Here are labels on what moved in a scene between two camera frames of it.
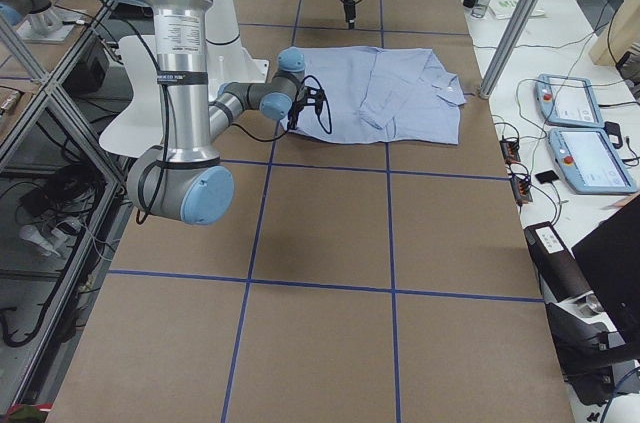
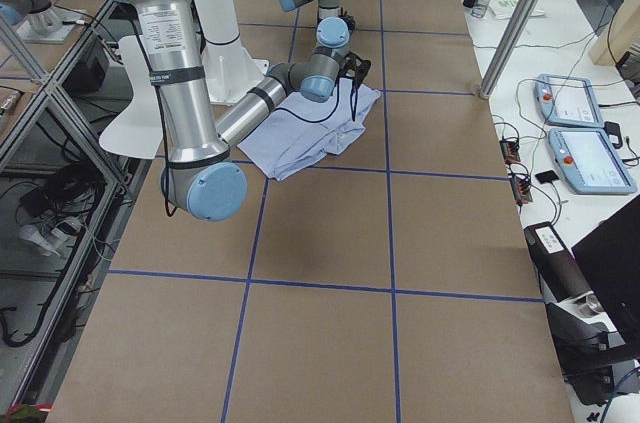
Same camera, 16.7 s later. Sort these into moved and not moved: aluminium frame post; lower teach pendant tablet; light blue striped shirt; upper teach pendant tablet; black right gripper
Moved: black right gripper; light blue striped shirt
Not moved: aluminium frame post; upper teach pendant tablet; lower teach pendant tablet
